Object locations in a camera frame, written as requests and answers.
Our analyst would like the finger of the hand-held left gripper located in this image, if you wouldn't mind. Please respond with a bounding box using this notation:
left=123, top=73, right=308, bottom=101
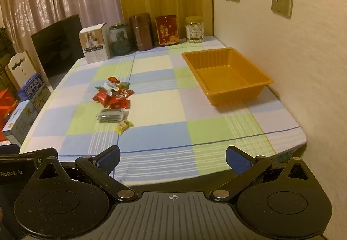
left=20, top=147, right=59, bottom=162
left=0, top=145, right=21, bottom=155

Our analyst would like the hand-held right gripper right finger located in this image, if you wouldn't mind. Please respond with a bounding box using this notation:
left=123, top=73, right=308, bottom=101
left=209, top=145, right=312, bottom=201

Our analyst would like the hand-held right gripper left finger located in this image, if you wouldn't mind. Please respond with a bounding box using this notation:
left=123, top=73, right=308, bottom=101
left=33, top=145, right=139, bottom=201

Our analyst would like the yellow candy wrapper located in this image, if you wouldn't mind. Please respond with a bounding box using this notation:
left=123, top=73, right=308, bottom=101
left=114, top=120, right=134, bottom=136

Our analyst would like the dark snack packet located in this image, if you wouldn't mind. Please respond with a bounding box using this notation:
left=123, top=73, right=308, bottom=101
left=96, top=108, right=130, bottom=124

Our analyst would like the orange plastic tray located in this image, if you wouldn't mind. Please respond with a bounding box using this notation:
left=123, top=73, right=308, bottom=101
left=181, top=47, right=274, bottom=106

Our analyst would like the white blue carton box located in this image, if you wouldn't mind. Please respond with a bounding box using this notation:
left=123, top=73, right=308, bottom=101
left=1, top=99, right=44, bottom=146

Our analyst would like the red gift bag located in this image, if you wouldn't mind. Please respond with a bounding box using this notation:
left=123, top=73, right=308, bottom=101
left=0, top=88, right=21, bottom=132

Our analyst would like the blue milk carton box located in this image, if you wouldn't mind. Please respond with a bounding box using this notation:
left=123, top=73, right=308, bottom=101
left=18, top=72, right=52, bottom=103

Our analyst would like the dark wooden furniture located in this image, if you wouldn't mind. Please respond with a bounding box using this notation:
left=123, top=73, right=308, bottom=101
left=0, top=26, right=17, bottom=89

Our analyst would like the black monitor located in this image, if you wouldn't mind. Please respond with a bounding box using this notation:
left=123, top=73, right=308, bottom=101
left=31, top=14, right=86, bottom=78

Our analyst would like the white product box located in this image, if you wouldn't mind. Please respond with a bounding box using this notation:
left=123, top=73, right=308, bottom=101
left=79, top=23, right=111, bottom=64

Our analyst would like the green glass jar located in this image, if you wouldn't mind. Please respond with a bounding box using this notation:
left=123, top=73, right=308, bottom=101
left=108, top=23, right=133, bottom=56

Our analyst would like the brown thermos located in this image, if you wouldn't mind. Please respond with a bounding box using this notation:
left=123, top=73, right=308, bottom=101
left=129, top=12, right=155, bottom=51

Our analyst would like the yellow lid plastic jar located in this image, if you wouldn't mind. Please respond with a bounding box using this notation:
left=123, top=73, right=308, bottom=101
left=185, top=16, right=204, bottom=43

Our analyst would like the red gift box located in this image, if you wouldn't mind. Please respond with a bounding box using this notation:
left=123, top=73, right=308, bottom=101
left=155, top=15, right=180, bottom=47

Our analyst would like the beige wall outlet plate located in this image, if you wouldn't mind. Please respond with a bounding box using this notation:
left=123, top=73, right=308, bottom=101
left=271, top=0, right=294, bottom=19

